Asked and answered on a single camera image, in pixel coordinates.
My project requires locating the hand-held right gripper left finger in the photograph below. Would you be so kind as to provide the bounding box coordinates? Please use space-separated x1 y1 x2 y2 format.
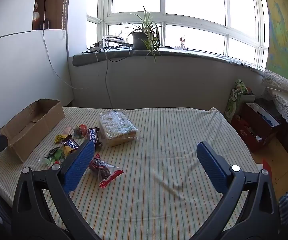
12 139 102 240

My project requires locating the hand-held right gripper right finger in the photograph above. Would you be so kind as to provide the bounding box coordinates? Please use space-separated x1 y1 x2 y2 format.
191 141 281 240

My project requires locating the red clear packet dark filling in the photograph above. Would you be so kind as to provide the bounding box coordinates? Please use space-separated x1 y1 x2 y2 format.
87 153 124 188

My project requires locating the brown chocolate bar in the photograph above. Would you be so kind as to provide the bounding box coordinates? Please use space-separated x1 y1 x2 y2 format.
61 139 80 153

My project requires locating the green candy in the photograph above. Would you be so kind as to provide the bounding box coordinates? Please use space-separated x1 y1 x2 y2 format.
39 152 65 167

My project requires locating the yellow snack packet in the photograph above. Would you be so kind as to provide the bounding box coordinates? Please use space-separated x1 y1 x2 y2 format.
54 134 72 143

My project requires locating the brown bar with blue label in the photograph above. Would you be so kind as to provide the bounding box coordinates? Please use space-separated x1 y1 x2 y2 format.
87 127 103 147

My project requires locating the round colourful jelly cup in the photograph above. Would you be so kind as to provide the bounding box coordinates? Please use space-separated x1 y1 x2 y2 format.
73 124 87 139

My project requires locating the red cardboard box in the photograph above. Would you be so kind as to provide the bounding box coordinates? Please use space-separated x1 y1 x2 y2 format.
231 116 268 153

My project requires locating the large clear cracker packet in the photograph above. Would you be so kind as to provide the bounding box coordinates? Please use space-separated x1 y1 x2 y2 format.
99 110 140 147

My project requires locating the dark red box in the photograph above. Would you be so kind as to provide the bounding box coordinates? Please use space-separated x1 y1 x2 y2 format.
241 102 282 140

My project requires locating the green paper bag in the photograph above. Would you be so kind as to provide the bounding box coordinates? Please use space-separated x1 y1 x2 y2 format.
224 79 256 120

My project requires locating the white wardrobe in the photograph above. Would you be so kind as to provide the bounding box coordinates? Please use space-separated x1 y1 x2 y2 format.
0 0 75 135

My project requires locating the blue plaid cloth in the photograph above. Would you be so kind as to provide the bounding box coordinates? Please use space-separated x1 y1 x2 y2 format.
278 190 288 224

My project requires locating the white lace tablecloth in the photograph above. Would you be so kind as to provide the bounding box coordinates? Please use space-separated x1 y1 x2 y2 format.
261 69 288 138

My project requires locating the small figurine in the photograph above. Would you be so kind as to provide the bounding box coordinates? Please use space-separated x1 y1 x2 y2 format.
174 36 188 50

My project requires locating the shelf ornament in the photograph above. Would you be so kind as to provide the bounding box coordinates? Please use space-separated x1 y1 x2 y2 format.
33 1 40 22

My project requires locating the potted spider plant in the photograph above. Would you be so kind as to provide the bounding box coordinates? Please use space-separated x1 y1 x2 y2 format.
120 5 165 64

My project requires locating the wooden open shelf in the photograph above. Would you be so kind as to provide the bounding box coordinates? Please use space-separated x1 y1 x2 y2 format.
32 0 68 30

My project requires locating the grey cable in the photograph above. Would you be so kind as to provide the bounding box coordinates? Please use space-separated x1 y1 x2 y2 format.
102 39 113 108

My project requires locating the white cable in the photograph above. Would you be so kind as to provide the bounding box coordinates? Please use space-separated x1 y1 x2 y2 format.
42 0 90 90

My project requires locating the black cable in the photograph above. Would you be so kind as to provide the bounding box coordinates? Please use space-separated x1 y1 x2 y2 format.
107 43 133 63

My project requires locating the wall map poster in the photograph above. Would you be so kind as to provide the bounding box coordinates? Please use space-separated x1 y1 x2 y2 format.
260 0 288 83

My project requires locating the white window frame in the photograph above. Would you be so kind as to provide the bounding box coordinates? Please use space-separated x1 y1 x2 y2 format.
86 0 270 68

